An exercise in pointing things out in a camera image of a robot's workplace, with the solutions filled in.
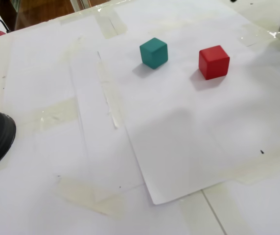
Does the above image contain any large white paper underlay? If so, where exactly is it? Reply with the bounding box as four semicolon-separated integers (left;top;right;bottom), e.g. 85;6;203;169
0;0;253;235

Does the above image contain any teal blue cube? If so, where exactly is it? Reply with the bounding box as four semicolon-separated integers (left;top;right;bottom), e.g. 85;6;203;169
139;37;169;70

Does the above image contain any red cube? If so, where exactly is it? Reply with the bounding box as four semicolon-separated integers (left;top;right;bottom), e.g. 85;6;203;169
198;45;231;81

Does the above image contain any white paper sheet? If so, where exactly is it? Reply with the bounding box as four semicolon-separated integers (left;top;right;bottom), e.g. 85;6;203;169
97;14;280;206

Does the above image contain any beige masking tape strip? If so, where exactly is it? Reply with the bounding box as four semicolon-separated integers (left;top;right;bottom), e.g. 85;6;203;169
58;177;126;220
31;97;79;134
218;156;280;187
94;11;128;40
95;50;125;130

